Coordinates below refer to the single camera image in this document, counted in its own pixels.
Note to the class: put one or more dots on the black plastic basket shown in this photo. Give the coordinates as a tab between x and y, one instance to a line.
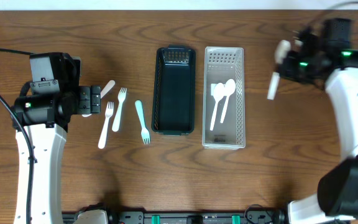
173	110

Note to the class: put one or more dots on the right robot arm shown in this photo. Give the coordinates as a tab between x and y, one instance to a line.
328	57

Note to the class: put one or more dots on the white plastic fork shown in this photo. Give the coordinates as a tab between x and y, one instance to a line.
104	133
121	99

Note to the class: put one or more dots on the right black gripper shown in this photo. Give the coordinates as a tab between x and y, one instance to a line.
285	68

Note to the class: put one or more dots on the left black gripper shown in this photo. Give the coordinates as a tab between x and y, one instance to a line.
84	99

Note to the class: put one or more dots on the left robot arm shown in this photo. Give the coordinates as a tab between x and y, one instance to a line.
41	135

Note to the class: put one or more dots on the clear plastic basket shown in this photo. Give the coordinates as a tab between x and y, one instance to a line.
220	65

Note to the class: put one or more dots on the white spoon wide handle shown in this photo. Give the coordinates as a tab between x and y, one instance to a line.
107	88

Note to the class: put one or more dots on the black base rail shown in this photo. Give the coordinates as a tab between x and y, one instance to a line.
253	215

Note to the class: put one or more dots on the mint green plastic fork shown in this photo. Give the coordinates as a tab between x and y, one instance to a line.
144	131

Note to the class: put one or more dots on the white plastic spoon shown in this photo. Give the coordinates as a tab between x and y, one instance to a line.
218	94
281	51
230	88

